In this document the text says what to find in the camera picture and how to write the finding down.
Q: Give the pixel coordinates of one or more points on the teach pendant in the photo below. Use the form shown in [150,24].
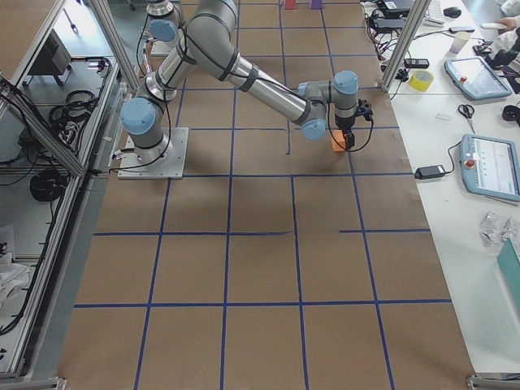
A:
[476,79]
[490,167]

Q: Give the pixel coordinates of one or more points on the yellow tape roll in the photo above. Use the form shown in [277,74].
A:
[421,80]

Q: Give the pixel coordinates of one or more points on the aluminium frame post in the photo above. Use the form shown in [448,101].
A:
[414,20]

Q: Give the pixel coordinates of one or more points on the black power brick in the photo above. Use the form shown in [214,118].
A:
[430,172]

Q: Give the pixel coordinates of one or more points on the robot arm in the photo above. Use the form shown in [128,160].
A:
[205,41]

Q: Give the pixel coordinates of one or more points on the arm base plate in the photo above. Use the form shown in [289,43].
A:
[167,160]

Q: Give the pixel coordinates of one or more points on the pink foam block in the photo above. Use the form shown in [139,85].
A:
[290,4]

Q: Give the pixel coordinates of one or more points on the orange foam block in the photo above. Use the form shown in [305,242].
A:
[338,142]

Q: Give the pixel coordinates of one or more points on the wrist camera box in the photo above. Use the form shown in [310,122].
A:
[364,109]

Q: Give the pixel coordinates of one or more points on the far teach pendant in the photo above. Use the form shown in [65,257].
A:
[476,79]

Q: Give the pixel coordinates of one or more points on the near teach pendant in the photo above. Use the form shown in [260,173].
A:
[490,167]

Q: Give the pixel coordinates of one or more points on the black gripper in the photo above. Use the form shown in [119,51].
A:
[343,123]

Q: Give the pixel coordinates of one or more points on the white paper cup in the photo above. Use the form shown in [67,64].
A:
[459,41]

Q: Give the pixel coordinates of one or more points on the black scissors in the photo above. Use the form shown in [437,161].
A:
[467,111]

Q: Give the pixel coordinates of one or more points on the purple foam block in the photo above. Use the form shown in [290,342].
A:
[315,4]

